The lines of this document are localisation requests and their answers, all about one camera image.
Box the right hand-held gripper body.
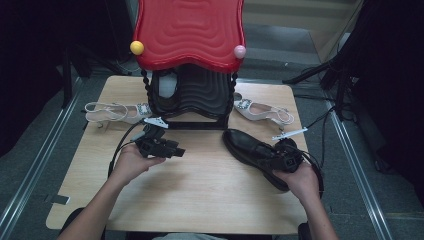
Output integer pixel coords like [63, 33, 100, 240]
[271, 126, 309, 175]

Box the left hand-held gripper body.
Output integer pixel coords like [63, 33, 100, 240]
[134, 116, 170, 159]

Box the black leather shoe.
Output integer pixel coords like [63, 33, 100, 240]
[221, 128, 305, 193]
[151, 70, 181, 112]

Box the white slingback heeled sandal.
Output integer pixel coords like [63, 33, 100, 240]
[233, 92, 296, 132]
[83, 101, 154, 130]

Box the red and black shoe rack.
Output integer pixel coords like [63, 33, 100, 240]
[132, 0, 248, 131]

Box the person's right hand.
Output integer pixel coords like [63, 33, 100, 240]
[272, 165, 321, 205]

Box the person's left hand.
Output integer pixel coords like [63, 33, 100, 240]
[109, 144, 167, 188]

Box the black chair armrest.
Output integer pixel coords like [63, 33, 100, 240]
[59, 206, 108, 240]
[297, 222, 312, 240]

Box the person's grey clothing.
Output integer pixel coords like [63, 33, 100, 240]
[151, 233, 228, 240]

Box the black tripod stand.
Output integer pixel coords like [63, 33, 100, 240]
[281, 46, 356, 122]

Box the black metal stand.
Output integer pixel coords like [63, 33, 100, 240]
[61, 46, 75, 110]

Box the black curtain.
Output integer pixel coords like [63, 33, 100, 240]
[333, 0, 424, 204]
[0, 0, 135, 158]

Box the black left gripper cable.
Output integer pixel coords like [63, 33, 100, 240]
[106, 120, 148, 178]

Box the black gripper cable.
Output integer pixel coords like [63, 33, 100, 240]
[299, 149, 326, 200]
[106, 120, 148, 178]

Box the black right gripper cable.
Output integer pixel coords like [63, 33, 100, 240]
[299, 149, 326, 200]

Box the black floor cable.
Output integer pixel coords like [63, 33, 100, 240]
[300, 105, 335, 180]

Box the metal floor rail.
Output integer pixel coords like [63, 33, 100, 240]
[324, 99, 397, 240]
[0, 76, 83, 240]

